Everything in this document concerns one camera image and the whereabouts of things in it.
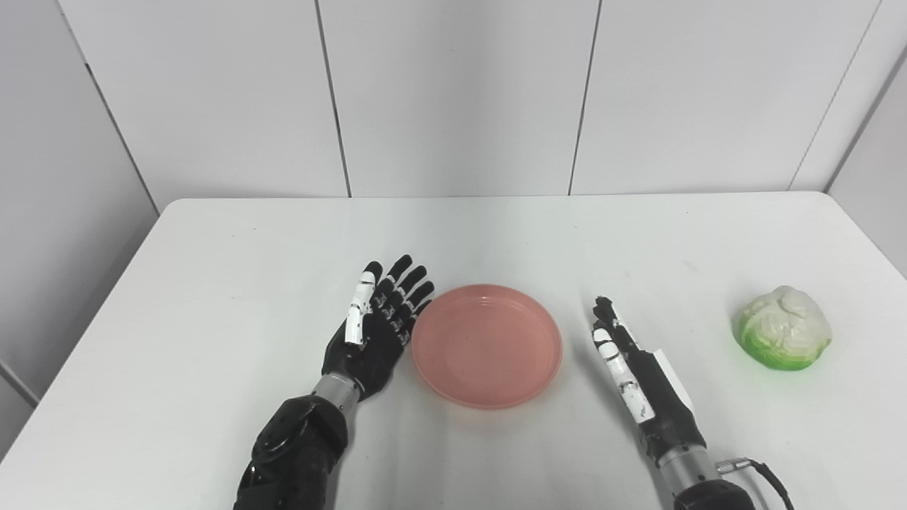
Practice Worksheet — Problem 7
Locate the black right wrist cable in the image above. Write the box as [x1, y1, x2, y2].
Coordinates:
[716, 458, 796, 510]

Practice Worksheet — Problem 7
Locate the green white cabbage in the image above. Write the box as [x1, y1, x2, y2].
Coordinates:
[736, 285, 833, 371]

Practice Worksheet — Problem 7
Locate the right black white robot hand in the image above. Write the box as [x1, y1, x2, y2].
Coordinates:
[592, 296, 708, 467]

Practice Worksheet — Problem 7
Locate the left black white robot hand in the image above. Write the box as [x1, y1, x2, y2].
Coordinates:
[322, 254, 436, 402]

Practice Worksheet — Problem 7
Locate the pink round plate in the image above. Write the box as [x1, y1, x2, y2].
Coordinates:
[412, 284, 564, 409]

